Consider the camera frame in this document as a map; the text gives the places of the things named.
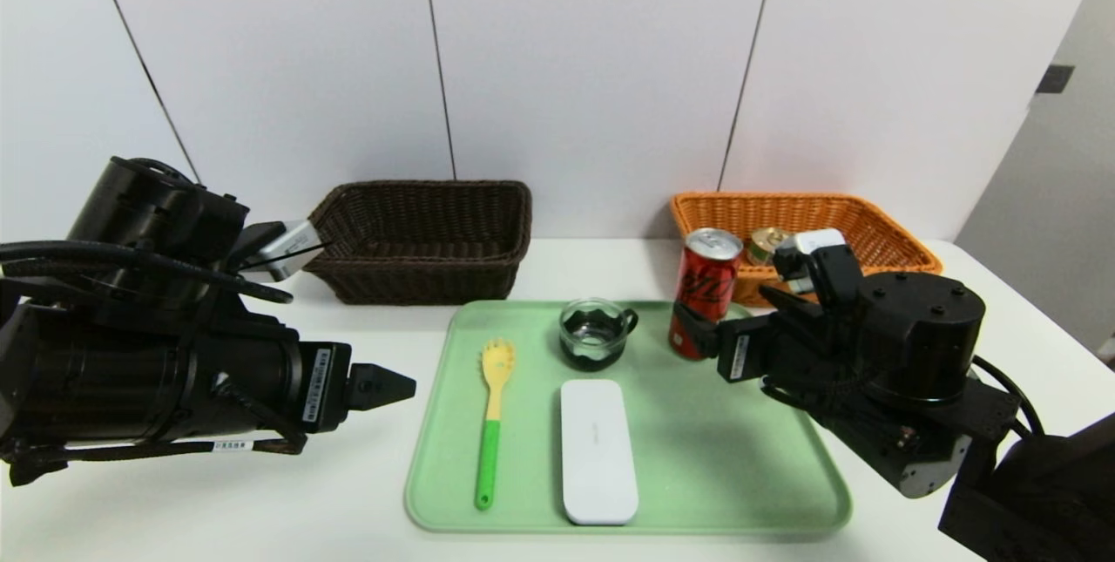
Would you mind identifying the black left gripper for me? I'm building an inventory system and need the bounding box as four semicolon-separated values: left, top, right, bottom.
181;320;417;450

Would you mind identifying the thin black wire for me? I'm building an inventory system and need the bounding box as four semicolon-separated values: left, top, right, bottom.
237;240;330;274

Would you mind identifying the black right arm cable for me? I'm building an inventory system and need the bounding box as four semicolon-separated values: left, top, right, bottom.
969;355;1046;439

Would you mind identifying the dark brown wicker basket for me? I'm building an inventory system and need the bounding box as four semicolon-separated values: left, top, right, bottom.
301;180;533;306

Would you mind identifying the black cable with white label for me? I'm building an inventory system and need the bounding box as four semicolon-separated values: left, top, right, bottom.
0;431;307;486

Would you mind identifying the white pencil case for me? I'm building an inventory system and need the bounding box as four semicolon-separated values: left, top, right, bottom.
560;379;639;525

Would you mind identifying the yellow green pasta spoon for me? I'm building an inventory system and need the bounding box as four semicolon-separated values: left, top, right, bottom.
475;339;517;511

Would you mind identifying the glass cup with black base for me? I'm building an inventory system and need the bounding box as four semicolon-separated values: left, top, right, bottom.
558;298;639;373

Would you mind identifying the red soda can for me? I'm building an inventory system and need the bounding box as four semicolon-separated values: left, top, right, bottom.
668;228;744;362

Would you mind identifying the light green plastic tray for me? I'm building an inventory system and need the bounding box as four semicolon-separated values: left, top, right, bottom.
405;301;852;535

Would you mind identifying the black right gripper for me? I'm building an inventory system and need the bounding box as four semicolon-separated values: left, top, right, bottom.
672;284;833;383

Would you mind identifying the orange wicker basket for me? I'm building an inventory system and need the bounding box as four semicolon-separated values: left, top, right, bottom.
669;192;943;308

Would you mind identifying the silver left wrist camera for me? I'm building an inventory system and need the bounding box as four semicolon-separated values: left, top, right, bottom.
240;218;325;281

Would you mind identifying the tin can with gold lid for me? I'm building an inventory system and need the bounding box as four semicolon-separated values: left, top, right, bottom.
747;227;792;267

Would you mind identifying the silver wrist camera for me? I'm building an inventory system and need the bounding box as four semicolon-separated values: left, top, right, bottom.
771;228;863;310
240;218;325;281

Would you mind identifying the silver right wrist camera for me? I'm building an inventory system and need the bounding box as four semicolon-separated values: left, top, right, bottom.
771;228;863;310

